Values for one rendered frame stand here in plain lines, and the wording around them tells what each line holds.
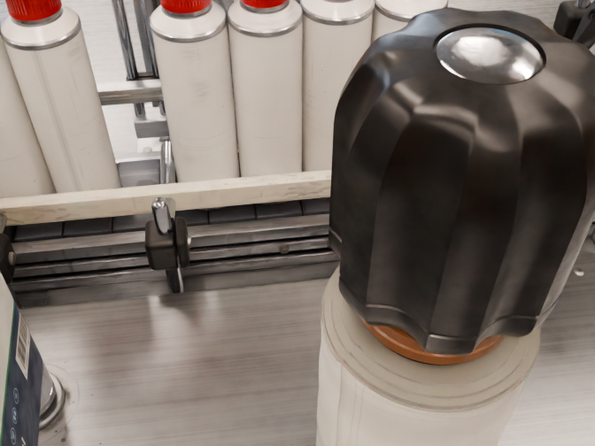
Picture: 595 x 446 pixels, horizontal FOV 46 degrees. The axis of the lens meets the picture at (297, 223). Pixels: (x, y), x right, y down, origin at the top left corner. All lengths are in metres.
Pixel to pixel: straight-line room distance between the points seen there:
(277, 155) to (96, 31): 0.44
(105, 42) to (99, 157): 0.36
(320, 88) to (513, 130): 0.35
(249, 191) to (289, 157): 0.04
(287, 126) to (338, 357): 0.29
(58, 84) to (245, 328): 0.21
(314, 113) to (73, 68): 0.18
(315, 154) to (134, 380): 0.22
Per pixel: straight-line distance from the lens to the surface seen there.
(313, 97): 0.53
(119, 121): 0.76
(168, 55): 0.48
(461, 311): 0.21
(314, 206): 0.57
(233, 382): 0.47
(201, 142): 0.52
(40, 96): 0.51
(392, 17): 0.50
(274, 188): 0.54
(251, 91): 0.50
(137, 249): 0.57
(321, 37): 0.49
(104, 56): 0.87
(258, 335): 0.49
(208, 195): 0.54
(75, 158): 0.54
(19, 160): 0.56
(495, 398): 0.26
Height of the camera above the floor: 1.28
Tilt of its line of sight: 46 degrees down
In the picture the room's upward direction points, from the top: straight up
